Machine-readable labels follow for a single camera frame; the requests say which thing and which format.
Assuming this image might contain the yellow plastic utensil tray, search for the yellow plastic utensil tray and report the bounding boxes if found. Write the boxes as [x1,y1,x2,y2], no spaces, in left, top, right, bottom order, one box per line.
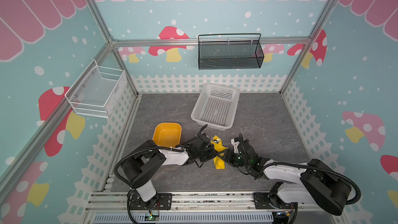
[152,122,182,148]

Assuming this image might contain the white perforated plastic basket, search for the white perforated plastic basket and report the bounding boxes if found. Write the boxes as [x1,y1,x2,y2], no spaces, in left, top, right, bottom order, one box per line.
[191,84,240,131]

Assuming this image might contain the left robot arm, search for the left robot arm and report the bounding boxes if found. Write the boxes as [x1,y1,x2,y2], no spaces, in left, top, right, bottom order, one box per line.
[114,133,218,203]

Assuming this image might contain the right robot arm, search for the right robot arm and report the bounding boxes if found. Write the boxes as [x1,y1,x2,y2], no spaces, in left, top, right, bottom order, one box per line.
[219,136,361,216]

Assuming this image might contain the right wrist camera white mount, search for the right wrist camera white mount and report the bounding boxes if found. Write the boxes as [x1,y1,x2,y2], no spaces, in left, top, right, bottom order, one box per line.
[231,139,240,154]

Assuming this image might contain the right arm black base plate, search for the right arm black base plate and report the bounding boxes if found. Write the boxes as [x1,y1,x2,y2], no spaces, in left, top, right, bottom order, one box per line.
[253,192,295,210]

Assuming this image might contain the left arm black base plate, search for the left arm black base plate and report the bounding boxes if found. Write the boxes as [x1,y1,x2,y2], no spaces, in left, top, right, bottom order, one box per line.
[129,194,173,211]

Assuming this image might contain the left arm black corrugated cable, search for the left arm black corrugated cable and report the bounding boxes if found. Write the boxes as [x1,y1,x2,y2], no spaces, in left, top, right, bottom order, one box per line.
[113,123,208,190]

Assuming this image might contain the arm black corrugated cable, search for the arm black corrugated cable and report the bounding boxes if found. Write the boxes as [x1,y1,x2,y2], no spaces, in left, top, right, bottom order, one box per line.
[237,133,362,206]
[113,123,208,190]

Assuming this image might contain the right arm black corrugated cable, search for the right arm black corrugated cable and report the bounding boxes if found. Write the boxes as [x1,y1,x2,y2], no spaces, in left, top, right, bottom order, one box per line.
[237,133,362,206]

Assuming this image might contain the black wire mesh wall basket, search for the black wire mesh wall basket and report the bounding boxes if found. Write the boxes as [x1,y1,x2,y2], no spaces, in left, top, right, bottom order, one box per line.
[198,33,265,70]

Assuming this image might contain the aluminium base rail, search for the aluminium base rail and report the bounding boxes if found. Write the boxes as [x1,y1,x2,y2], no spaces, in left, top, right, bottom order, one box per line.
[86,190,343,215]

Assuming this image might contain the white wire wall basket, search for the white wire wall basket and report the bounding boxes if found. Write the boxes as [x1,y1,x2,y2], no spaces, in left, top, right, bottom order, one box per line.
[65,60,127,118]

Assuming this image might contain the white vented cable duct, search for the white vented cable duct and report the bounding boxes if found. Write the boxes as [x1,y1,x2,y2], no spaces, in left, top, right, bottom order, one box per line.
[93,213,274,224]

